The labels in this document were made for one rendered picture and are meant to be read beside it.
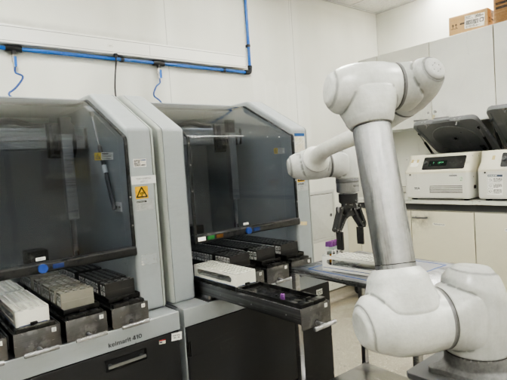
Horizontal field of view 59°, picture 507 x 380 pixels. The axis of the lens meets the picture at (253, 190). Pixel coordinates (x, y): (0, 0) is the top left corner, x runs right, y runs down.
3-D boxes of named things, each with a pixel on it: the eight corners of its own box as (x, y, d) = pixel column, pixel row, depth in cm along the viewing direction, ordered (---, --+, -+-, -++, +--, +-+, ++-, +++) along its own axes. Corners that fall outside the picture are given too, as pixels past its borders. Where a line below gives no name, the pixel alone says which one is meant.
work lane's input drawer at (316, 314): (186, 294, 194) (185, 273, 194) (213, 286, 203) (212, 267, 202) (311, 335, 138) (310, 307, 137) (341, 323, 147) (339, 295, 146)
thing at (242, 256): (247, 264, 205) (247, 251, 205) (250, 265, 204) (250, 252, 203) (227, 269, 198) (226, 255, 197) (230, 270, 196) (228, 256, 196)
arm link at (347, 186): (363, 177, 178) (364, 192, 179) (344, 178, 185) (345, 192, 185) (349, 179, 172) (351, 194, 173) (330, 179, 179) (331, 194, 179)
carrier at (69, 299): (93, 302, 160) (91, 286, 160) (95, 303, 159) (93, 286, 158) (59, 311, 153) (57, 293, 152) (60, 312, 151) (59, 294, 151)
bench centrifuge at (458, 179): (404, 199, 376) (400, 122, 373) (444, 193, 414) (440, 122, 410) (471, 200, 332) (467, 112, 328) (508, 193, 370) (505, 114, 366)
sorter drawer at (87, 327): (16, 303, 198) (14, 283, 197) (50, 295, 207) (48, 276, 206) (71, 347, 142) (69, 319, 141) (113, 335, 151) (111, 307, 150)
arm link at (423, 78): (415, 81, 137) (373, 83, 135) (449, 44, 121) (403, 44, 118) (425, 120, 133) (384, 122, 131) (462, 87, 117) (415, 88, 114)
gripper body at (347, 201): (349, 194, 173) (351, 218, 174) (361, 191, 179) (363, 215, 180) (333, 194, 179) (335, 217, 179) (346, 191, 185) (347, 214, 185)
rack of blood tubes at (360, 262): (321, 270, 185) (321, 255, 185) (336, 265, 192) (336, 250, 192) (386, 280, 164) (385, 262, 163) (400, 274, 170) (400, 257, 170)
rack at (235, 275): (194, 278, 192) (192, 264, 192) (213, 274, 198) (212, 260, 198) (236, 290, 169) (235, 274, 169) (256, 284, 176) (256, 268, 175)
